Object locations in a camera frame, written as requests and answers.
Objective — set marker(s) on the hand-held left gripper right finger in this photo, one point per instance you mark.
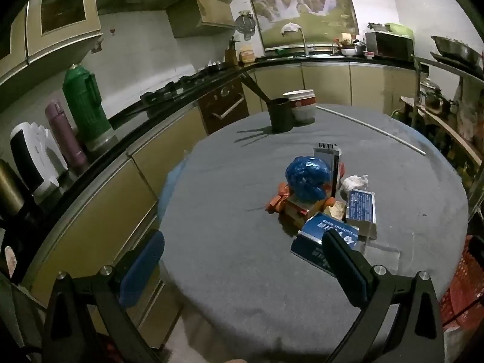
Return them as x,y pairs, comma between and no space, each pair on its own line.
346,268

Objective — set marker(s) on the white black electric kettle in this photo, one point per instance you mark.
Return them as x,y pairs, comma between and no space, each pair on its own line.
34,155

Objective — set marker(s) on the blue toothpaste box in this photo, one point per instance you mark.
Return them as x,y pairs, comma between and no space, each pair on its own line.
314,234

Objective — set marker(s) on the black gas stove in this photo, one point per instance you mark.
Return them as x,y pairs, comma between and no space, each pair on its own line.
177,83

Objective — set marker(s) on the white cloth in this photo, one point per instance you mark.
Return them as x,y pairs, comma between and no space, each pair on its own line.
291,28

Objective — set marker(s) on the black chopstick holder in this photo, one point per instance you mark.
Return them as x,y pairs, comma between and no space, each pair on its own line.
280,115

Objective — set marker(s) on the waterfall wall poster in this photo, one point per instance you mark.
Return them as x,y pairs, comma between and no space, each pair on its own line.
298,0

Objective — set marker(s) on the dark bronze bottle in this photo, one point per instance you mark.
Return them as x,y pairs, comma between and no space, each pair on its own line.
9,189

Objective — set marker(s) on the white medicine box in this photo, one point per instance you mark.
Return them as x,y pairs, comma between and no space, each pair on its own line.
327,158

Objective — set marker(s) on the purple thermos bottle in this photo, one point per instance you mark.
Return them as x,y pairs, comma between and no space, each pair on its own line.
64,132

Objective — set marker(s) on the green thermos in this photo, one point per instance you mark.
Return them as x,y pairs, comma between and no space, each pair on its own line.
83,106

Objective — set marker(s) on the small grey fan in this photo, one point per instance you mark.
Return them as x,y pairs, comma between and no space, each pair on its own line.
245,24

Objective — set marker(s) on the brown red cardboard box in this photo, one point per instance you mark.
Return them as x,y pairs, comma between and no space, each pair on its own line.
297,213

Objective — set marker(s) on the blue foil packet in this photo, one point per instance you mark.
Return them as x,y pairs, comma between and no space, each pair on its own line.
361,206

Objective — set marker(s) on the beige range hood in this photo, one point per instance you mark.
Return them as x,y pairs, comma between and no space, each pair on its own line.
200,11

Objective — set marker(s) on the steel kettle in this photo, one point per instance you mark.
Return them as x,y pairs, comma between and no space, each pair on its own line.
433,94

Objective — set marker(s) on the metal storage rack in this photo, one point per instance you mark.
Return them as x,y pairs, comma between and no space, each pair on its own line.
419,83

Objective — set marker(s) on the steel basin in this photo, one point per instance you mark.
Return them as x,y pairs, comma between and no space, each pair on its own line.
455,49

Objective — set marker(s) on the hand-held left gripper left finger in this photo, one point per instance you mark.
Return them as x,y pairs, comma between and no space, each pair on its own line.
143,268

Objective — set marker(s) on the orange snack wrapper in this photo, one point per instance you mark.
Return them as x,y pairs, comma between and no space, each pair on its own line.
278,198

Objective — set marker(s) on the metal faucet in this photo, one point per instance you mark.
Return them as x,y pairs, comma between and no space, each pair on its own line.
304,43

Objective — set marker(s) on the large white red bowl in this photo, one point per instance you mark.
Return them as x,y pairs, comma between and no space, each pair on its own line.
304,112

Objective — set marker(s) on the knife block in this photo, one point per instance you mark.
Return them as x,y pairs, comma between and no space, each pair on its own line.
230,53

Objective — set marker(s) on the beige wall cabinets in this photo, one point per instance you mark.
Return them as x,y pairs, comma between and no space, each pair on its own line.
56,19

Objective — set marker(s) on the beige kitchen counter cabinets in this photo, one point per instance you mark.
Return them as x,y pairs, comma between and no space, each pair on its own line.
113,204

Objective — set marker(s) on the blue tablecloth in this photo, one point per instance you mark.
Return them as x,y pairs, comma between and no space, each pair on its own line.
172,181

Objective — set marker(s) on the wooden shelf board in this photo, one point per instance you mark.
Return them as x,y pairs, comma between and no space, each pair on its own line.
446,130

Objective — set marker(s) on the white tissue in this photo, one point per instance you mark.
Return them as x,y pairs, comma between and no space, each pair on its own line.
355,181

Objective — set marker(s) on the blue plastic bag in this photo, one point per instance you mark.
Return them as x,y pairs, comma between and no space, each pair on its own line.
308,179

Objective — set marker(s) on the red plastic basket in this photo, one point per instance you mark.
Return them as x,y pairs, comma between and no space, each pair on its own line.
463,283

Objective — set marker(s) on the long white rod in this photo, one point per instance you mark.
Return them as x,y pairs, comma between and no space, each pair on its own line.
374,128

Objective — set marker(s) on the green cloth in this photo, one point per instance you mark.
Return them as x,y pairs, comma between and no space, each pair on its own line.
399,28

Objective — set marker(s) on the microwave oven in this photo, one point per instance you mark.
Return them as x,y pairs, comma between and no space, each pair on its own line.
389,43

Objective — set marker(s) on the dark built-in oven door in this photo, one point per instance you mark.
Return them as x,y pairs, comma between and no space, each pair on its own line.
223,104

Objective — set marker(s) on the yellow packet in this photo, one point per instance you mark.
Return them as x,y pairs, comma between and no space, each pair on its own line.
246,55

